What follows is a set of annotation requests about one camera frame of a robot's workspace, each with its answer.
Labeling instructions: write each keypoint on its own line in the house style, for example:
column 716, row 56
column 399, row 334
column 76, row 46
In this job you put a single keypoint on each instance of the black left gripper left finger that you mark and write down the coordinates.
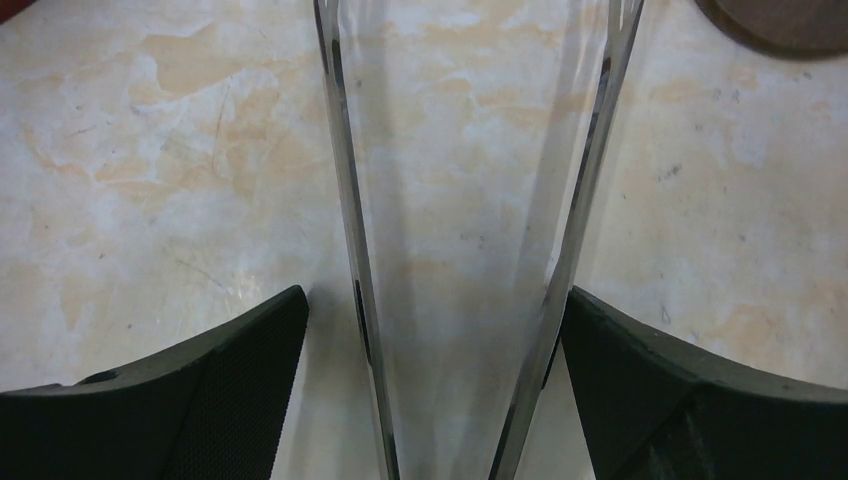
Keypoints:
column 210, row 407

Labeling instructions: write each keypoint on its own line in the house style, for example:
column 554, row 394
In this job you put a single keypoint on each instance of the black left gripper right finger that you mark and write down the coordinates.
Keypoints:
column 653, row 406

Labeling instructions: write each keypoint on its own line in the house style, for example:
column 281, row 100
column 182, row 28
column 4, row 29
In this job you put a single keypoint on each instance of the clear plastic tongs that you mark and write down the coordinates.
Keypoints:
column 622, row 26

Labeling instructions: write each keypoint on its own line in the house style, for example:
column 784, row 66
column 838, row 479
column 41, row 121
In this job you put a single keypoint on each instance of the dark brown wooden coaster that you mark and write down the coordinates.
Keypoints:
column 796, row 29

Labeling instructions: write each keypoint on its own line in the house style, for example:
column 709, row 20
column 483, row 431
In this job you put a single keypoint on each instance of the round red lacquer tray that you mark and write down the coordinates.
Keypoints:
column 10, row 8

